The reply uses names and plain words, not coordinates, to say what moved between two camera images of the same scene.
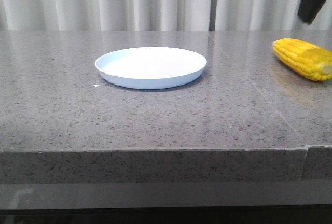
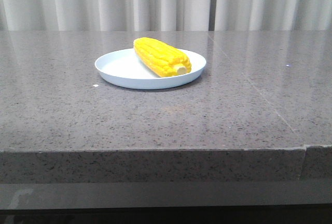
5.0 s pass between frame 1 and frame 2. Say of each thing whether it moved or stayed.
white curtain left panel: stayed
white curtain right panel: stayed
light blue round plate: stayed
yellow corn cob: moved
